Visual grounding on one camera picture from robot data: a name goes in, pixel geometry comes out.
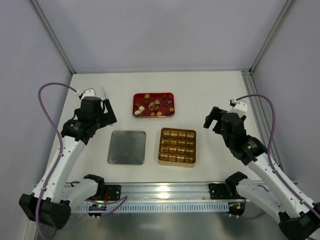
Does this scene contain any silver tin lid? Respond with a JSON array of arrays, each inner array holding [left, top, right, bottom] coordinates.
[[107, 130, 146, 165]]

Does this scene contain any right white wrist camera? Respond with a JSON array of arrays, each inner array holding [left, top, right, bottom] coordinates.
[[228, 98, 248, 118]]

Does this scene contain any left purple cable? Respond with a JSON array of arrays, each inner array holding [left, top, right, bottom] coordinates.
[[35, 82, 81, 240]]

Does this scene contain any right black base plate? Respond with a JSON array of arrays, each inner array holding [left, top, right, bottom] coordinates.
[[208, 183, 230, 200]]

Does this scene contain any red chocolate tray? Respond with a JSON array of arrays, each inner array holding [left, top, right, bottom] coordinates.
[[132, 92, 176, 118]]

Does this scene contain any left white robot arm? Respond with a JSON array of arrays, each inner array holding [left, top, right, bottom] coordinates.
[[18, 88, 117, 230]]

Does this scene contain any aluminium frame post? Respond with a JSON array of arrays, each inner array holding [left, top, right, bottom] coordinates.
[[28, 0, 76, 75], [249, 0, 297, 75]]

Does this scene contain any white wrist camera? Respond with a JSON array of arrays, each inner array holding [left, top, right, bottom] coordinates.
[[228, 98, 248, 118], [74, 88, 96, 100]]

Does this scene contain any white slotted cable duct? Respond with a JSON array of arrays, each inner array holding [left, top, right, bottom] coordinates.
[[71, 201, 229, 214]]

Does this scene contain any right aluminium frame post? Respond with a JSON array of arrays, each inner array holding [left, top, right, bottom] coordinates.
[[249, 0, 297, 75]]

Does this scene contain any gold chocolate box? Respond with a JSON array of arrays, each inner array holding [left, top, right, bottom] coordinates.
[[157, 127, 197, 168]]

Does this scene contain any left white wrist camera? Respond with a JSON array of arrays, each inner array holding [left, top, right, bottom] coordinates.
[[74, 88, 96, 100]]

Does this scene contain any left aluminium frame post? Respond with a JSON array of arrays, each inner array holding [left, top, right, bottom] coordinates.
[[28, 0, 76, 75]]

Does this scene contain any aluminium mounting rail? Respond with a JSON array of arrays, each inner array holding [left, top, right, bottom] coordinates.
[[34, 180, 298, 203]]

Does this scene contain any white square chocolate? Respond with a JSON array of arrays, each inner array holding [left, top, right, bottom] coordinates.
[[138, 106, 145, 112]]

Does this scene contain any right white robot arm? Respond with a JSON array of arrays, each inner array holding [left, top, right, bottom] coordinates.
[[203, 106, 320, 240]]

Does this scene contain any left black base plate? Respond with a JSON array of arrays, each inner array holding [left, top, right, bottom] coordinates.
[[103, 184, 122, 202]]

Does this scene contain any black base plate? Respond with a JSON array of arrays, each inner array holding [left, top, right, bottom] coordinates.
[[103, 184, 122, 202], [208, 183, 230, 200]]

